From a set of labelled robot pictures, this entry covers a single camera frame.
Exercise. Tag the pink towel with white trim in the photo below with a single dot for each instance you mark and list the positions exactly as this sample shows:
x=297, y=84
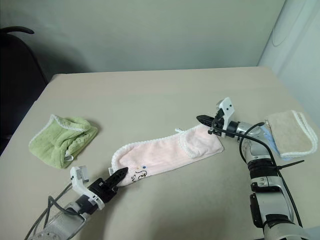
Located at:
x=160, y=155

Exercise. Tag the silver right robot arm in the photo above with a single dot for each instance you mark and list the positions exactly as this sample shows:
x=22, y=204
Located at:
x=265, y=185

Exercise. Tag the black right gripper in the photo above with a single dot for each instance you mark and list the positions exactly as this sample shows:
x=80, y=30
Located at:
x=218, y=125

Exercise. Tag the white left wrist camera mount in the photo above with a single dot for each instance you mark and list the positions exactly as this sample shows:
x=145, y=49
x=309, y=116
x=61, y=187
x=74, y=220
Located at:
x=80, y=186

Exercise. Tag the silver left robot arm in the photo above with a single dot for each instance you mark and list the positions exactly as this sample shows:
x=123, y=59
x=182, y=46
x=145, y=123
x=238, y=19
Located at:
x=65, y=222

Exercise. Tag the green cloth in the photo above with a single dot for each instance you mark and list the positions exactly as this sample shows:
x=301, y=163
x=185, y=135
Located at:
x=55, y=142

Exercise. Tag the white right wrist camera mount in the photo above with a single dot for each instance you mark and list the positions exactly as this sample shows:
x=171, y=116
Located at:
x=228, y=110

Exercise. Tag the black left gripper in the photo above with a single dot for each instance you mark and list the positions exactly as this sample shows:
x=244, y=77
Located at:
x=103, y=190

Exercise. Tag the beige towel with white trim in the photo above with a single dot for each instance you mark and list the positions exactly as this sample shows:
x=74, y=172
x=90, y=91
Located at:
x=287, y=132

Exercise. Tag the black office chair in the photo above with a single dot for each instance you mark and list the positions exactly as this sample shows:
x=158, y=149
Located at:
x=15, y=65

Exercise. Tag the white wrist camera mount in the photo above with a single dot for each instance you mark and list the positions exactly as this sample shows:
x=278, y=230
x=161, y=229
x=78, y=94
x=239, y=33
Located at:
x=228, y=110
x=80, y=186

